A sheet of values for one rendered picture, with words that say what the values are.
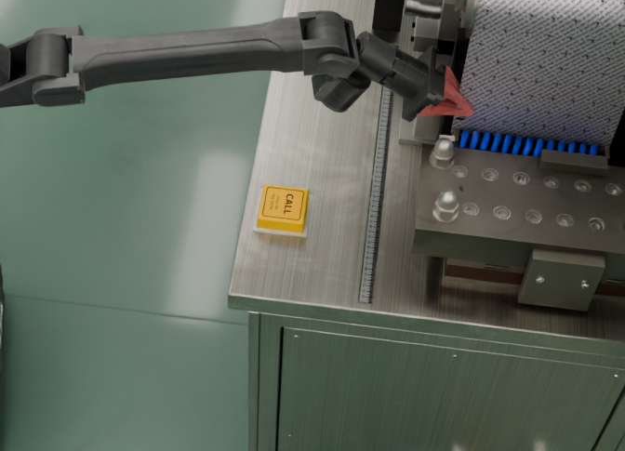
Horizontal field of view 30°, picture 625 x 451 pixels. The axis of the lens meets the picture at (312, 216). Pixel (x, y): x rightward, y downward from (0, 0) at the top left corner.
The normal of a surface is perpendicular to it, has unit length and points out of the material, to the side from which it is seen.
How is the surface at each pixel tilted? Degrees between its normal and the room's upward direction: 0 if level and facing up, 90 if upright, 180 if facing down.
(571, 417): 90
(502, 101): 90
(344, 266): 0
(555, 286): 90
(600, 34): 90
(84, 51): 6
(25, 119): 0
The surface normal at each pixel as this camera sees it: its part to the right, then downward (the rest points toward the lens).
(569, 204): 0.04, -0.61
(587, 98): -0.11, 0.78
